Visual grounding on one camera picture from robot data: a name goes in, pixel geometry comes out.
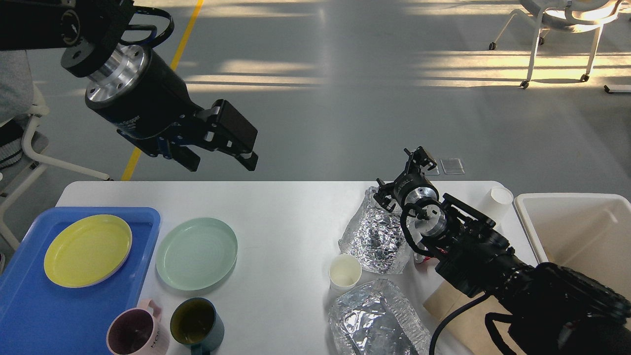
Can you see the yellow plate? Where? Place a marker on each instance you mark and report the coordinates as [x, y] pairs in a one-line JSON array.
[[88, 251]]

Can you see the white paper cup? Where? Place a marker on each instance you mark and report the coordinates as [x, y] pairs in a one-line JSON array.
[[344, 272]]

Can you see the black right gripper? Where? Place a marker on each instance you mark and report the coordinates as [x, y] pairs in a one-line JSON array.
[[411, 186]]

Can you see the white chair left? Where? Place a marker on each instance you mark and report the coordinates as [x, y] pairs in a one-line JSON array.
[[33, 164]]

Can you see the foil container lower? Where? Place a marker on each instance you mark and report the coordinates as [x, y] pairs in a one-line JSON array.
[[377, 319]]

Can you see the white plastic bin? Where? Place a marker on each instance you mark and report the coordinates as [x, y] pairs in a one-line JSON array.
[[588, 232]]

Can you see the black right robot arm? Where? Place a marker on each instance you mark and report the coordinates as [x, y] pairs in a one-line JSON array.
[[550, 309]]

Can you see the brown paper bag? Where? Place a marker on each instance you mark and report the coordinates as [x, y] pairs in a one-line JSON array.
[[469, 327]]

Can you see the person in grey sweater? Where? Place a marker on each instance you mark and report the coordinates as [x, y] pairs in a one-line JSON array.
[[16, 98]]

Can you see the dark teal mug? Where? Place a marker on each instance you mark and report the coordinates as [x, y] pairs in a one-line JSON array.
[[196, 324]]

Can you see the white office chair right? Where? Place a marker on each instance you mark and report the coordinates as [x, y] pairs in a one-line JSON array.
[[570, 16]]

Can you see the pink mug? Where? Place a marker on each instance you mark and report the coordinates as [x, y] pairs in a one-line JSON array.
[[138, 331]]

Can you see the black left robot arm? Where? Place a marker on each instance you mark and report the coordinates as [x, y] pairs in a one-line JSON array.
[[112, 43]]

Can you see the clear floor plate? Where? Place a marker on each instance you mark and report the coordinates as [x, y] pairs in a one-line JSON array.
[[452, 166]]

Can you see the translucent plastic cup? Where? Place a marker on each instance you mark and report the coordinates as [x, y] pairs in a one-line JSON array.
[[497, 204]]

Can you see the light green plate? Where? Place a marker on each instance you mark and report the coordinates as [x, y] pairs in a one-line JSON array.
[[197, 254]]

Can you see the crumpled foil upper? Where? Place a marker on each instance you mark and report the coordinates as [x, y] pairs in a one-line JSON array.
[[375, 238]]

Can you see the blue plastic tray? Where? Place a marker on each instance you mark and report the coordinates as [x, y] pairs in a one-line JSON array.
[[38, 317]]

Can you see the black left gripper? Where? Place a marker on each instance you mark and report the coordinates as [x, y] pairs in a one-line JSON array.
[[150, 106]]

